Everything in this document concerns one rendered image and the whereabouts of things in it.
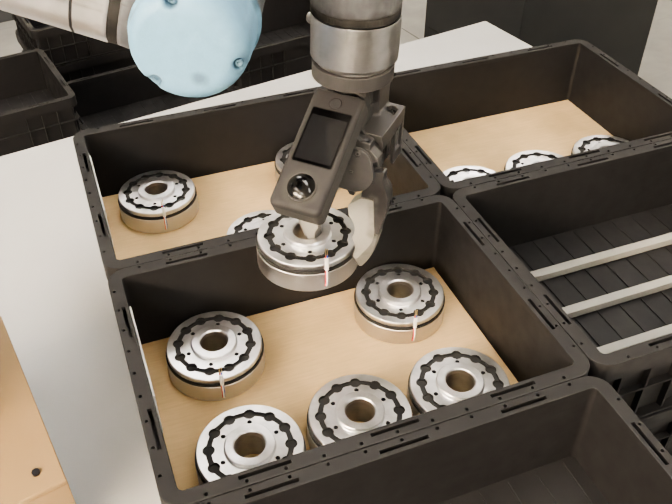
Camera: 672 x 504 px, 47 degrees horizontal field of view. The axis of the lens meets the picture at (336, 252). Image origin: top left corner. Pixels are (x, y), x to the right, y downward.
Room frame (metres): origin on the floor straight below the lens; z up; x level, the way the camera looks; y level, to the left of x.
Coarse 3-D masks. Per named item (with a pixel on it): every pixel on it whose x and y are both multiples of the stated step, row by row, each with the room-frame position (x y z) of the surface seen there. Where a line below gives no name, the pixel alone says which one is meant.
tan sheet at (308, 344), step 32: (448, 288) 0.69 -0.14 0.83; (256, 320) 0.64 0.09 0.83; (288, 320) 0.64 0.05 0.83; (320, 320) 0.64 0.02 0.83; (352, 320) 0.64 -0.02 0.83; (448, 320) 0.64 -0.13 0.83; (160, 352) 0.59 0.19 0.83; (288, 352) 0.59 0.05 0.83; (320, 352) 0.59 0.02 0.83; (352, 352) 0.59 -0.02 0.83; (384, 352) 0.59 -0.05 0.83; (416, 352) 0.59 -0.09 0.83; (480, 352) 0.59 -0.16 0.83; (160, 384) 0.54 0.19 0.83; (256, 384) 0.54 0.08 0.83; (288, 384) 0.54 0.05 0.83; (320, 384) 0.54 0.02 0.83; (160, 416) 0.50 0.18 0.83; (192, 416) 0.50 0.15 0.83; (192, 448) 0.46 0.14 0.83; (192, 480) 0.42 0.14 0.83
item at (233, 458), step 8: (248, 424) 0.46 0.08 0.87; (256, 424) 0.46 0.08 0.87; (232, 432) 0.45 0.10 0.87; (240, 432) 0.45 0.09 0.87; (248, 432) 0.45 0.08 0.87; (256, 432) 0.45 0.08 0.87; (264, 432) 0.45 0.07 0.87; (232, 440) 0.44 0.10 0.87; (264, 440) 0.45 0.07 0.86; (272, 440) 0.44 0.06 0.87; (224, 448) 0.43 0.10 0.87; (232, 448) 0.43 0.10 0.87; (264, 448) 0.44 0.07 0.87; (272, 448) 0.43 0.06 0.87; (232, 456) 0.43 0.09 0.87; (240, 456) 0.43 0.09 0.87; (256, 456) 0.43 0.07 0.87; (264, 456) 0.43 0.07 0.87; (272, 456) 0.43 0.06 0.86; (232, 464) 0.42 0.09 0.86; (240, 464) 0.42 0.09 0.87; (248, 464) 0.42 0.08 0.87; (256, 464) 0.42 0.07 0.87
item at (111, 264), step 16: (272, 96) 0.98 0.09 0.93; (288, 96) 0.98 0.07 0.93; (304, 96) 0.99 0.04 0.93; (192, 112) 0.94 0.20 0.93; (208, 112) 0.94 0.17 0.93; (224, 112) 0.95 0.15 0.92; (96, 128) 0.90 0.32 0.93; (112, 128) 0.90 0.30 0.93; (128, 128) 0.90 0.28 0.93; (80, 144) 0.86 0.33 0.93; (80, 160) 0.82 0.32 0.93; (416, 160) 0.82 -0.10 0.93; (432, 176) 0.79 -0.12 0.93; (96, 192) 0.75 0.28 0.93; (416, 192) 0.75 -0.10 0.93; (432, 192) 0.75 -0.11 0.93; (96, 208) 0.72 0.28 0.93; (96, 224) 0.69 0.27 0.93; (208, 240) 0.66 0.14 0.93; (224, 240) 0.66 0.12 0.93; (240, 240) 0.66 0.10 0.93; (112, 256) 0.63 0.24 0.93; (144, 256) 0.63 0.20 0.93; (160, 256) 0.63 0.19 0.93; (112, 272) 0.62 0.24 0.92
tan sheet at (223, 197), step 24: (240, 168) 0.95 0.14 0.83; (264, 168) 0.95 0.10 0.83; (216, 192) 0.89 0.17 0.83; (240, 192) 0.89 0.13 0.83; (264, 192) 0.89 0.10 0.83; (360, 192) 0.89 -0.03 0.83; (120, 216) 0.84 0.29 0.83; (216, 216) 0.84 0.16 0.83; (240, 216) 0.84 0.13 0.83; (120, 240) 0.78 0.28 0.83; (144, 240) 0.78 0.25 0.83; (168, 240) 0.78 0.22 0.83; (192, 240) 0.78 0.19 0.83
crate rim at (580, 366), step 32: (192, 256) 0.64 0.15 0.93; (224, 256) 0.64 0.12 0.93; (512, 288) 0.59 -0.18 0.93; (128, 320) 0.54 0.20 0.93; (544, 320) 0.54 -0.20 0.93; (128, 352) 0.50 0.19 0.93; (576, 352) 0.50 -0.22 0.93; (512, 384) 0.46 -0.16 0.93; (544, 384) 0.46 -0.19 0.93; (416, 416) 0.42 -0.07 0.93; (448, 416) 0.42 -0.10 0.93; (160, 448) 0.40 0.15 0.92; (320, 448) 0.39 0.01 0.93; (352, 448) 0.39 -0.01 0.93; (160, 480) 0.36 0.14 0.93; (224, 480) 0.36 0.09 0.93; (256, 480) 0.36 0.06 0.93
